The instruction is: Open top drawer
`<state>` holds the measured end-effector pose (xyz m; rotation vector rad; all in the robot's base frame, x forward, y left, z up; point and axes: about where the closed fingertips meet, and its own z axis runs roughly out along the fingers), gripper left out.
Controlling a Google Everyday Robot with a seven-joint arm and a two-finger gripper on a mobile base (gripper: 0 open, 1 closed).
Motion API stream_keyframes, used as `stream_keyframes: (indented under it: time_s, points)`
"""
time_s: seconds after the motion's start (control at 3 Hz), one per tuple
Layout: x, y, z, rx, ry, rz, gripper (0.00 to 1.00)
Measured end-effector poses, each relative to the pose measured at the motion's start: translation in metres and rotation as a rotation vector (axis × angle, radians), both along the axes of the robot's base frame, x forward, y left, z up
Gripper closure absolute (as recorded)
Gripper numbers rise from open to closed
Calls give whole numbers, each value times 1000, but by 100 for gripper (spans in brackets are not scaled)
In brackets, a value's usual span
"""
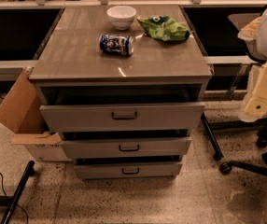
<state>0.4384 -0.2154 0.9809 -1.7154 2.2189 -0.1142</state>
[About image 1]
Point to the grey top drawer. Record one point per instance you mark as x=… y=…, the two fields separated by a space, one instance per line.
x=133 y=117

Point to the grey middle drawer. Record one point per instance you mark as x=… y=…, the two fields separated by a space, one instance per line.
x=117 y=148

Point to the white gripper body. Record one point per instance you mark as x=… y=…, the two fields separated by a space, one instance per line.
x=257 y=103

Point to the blue soda can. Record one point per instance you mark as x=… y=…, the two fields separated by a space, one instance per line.
x=116 y=44

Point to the black table leg left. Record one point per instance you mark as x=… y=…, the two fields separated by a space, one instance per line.
x=12 y=202

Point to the black table leg right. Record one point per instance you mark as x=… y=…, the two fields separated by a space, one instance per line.
x=218 y=154

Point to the grey drawer cabinet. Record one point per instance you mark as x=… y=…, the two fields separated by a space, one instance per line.
x=72 y=70

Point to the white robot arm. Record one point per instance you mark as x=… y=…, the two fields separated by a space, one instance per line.
x=256 y=30

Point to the brown cardboard box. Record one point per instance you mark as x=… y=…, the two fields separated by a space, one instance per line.
x=19 y=112

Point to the black table leg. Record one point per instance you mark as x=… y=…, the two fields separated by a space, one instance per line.
x=218 y=154
x=12 y=202

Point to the grey bottom drawer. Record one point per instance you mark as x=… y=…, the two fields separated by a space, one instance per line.
x=127 y=170

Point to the green chip bag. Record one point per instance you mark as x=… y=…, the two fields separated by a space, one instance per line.
x=164 y=28

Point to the grey drawer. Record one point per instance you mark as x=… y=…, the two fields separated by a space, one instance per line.
x=127 y=170
x=117 y=148
x=133 y=117

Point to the white ceramic bowl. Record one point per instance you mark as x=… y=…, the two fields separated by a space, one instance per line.
x=121 y=17

